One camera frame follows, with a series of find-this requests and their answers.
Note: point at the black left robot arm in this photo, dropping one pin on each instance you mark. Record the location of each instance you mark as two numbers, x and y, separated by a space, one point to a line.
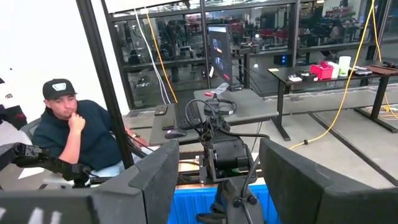
236 199

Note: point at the white paper label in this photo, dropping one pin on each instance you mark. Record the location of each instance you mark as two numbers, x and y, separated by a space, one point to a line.
220 88

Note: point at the black work table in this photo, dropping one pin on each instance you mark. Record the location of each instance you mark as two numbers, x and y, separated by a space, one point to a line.
281 102

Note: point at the black computer mouse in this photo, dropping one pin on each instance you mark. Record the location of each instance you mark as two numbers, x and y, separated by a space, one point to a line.
175 134

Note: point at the blue plastic bin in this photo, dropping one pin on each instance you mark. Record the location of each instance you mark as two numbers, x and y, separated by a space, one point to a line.
192 205

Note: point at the person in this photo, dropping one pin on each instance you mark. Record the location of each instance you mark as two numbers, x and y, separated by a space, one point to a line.
96 137

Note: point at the red box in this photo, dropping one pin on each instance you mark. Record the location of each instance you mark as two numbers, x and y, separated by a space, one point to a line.
321 72

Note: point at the black headphones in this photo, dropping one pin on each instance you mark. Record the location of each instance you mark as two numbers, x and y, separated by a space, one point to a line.
228 110

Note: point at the person's hand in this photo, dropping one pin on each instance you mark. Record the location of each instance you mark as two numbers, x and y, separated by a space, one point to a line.
76 123

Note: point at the white cylinder cup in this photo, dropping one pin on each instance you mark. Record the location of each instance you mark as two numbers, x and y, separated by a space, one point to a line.
344 66

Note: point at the red marker pen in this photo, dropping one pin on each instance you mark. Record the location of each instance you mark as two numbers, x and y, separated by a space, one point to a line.
208 94

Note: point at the black box with blue light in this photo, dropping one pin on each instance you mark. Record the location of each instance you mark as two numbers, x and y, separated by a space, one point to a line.
282 59

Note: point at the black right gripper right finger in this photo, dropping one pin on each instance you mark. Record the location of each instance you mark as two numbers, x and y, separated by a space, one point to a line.
298 193

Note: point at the black computer monitor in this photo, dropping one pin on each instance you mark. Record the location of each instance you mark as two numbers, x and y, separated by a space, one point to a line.
220 53

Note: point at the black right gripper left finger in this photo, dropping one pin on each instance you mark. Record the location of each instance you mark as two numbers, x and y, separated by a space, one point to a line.
149 193

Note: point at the grey computer desk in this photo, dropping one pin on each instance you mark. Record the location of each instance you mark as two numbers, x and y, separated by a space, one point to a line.
248 105

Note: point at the black glass wall frame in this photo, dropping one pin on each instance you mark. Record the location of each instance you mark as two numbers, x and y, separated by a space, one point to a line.
203 46

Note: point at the grey office chair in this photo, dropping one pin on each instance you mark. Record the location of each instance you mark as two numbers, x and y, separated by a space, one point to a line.
31 129

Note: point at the black aluminium frame post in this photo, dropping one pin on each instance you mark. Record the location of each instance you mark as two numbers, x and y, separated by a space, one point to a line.
105 93

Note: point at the black keyboard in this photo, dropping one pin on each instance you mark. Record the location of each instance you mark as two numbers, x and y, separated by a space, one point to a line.
188 115

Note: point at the brown flat mat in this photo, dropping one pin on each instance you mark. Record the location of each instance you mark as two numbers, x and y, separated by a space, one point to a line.
384 70

